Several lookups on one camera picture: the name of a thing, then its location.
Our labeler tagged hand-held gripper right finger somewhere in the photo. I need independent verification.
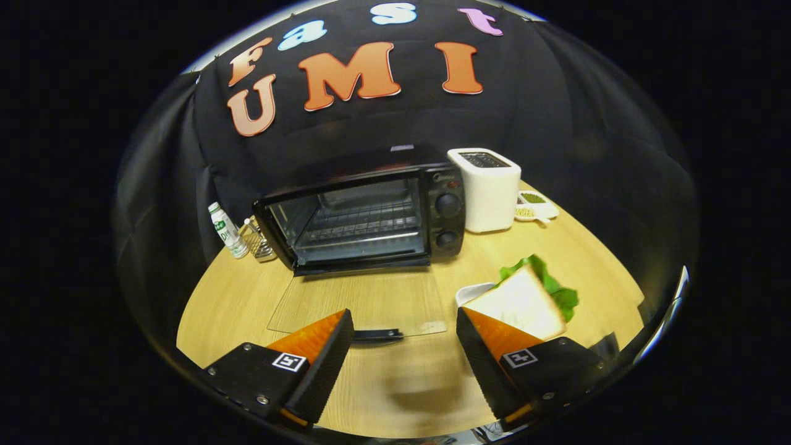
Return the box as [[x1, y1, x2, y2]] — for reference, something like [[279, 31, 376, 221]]
[[456, 307, 609, 432]]

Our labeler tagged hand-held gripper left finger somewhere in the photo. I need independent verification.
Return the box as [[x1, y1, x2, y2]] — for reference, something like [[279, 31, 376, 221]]
[[199, 308, 355, 431]]

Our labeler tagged lettuce sandwich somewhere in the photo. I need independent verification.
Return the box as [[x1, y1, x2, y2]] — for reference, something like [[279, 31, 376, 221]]
[[462, 254, 580, 342]]

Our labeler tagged black toaster oven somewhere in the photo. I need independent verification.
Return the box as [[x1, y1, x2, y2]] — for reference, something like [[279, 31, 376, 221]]
[[252, 143, 467, 344]]

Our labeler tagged white pop-up toaster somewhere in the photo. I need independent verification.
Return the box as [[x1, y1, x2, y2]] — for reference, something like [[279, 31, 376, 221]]
[[447, 148, 522, 234]]

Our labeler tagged white rectangular dish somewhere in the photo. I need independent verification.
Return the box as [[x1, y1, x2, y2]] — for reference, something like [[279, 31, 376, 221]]
[[455, 282, 497, 308]]

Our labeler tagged clear plastic bottle green label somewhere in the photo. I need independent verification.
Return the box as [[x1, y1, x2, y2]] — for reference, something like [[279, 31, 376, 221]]
[[208, 201, 250, 260]]

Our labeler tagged white two-compartment condiment dish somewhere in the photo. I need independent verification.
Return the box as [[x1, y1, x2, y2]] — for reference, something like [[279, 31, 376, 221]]
[[514, 190, 560, 226]]

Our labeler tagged small wire basket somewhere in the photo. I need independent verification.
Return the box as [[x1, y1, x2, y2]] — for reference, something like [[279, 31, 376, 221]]
[[238, 216, 277, 263]]

